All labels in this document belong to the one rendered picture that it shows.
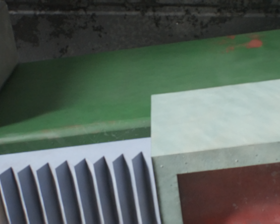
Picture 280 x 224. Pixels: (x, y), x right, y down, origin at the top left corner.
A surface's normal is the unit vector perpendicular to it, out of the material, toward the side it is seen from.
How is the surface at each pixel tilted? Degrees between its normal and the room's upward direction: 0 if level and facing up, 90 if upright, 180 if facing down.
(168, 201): 0
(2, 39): 90
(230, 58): 90
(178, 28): 0
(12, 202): 61
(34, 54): 0
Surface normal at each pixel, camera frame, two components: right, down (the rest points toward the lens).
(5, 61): 0.99, -0.12
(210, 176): -0.02, 0.37
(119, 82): -0.14, -0.92
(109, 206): 0.86, 0.07
